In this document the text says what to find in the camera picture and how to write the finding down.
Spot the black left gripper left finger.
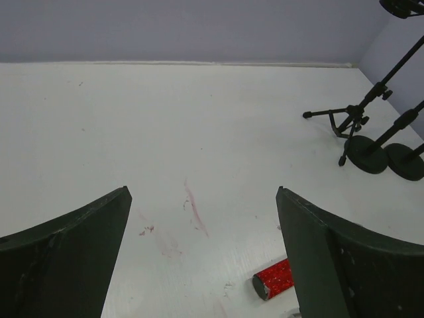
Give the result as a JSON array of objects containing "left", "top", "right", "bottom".
[{"left": 1, "top": 186, "right": 132, "bottom": 317}]

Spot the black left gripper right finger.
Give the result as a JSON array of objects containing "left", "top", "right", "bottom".
[{"left": 276, "top": 187, "right": 423, "bottom": 317}]

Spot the red glitter microphone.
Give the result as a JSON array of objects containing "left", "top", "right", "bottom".
[{"left": 252, "top": 258, "right": 294, "bottom": 301}]

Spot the black round-base mic stand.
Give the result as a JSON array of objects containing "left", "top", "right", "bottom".
[
  {"left": 384, "top": 143, "right": 424, "bottom": 182},
  {"left": 341, "top": 101, "right": 423, "bottom": 174}
]

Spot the black tripod shock-mount stand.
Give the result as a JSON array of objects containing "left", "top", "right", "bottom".
[{"left": 302, "top": 0, "right": 424, "bottom": 167}]

